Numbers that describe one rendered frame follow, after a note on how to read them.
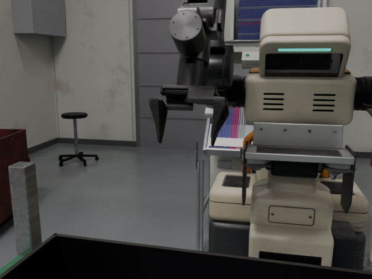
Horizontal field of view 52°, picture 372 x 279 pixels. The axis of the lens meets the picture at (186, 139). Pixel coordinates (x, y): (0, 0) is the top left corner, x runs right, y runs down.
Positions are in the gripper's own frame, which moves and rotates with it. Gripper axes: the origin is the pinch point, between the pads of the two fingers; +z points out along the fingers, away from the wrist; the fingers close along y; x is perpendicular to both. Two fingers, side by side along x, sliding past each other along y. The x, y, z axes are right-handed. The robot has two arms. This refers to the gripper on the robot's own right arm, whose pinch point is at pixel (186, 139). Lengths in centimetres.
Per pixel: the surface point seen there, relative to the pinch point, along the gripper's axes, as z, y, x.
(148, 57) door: -214, -156, 395
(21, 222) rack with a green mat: 17.3, -22.9, -9.7
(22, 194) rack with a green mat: 13.0, -22.4, -11.8
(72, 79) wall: -186, -274, 413
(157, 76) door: -191, -143, 406
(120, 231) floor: 20, -91, 212
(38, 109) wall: -130, -306, 391
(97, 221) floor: 14, -116, 225
